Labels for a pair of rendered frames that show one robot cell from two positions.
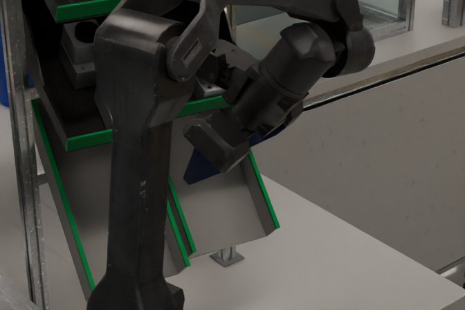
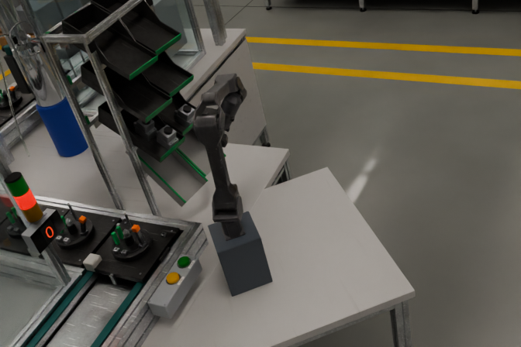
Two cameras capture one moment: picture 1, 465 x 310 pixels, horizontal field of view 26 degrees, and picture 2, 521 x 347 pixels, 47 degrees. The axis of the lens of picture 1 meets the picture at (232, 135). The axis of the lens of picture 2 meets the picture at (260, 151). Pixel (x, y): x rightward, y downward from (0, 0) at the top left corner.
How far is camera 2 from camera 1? 0.98 m
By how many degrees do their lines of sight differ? 19
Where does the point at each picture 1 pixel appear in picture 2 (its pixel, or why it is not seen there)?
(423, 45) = (215, 59)
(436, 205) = (242, 119)
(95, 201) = (167, 174)
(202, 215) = (199, 163)
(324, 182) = not seen: hidden behind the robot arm
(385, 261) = (256, 151)
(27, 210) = (146, 187)
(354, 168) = not seen: hidden behind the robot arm
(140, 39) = (209, 123)
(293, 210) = not seen: hidden behind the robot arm
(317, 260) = (233, 161)
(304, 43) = (233, 101)
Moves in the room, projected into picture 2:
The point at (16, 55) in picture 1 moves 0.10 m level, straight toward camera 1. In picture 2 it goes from (127, 138) to (142, 148)
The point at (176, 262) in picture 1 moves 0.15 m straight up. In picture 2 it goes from (201, 182) to (190, 149)
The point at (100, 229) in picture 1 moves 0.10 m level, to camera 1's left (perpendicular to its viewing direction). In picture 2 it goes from (173, 182) to (147, 194)
